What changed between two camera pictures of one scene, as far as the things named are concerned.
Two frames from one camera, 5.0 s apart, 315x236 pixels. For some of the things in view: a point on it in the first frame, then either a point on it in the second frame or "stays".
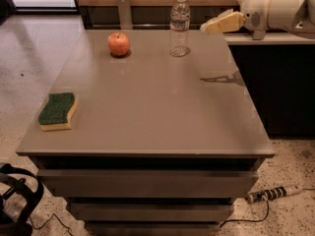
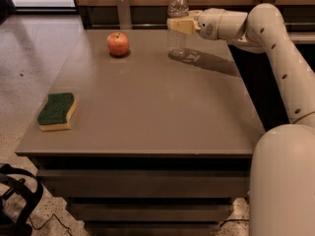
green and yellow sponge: [55, 115] stays
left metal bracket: [124, 9] stays
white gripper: [255, 12] to [209, 24]
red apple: [119, 43] stays
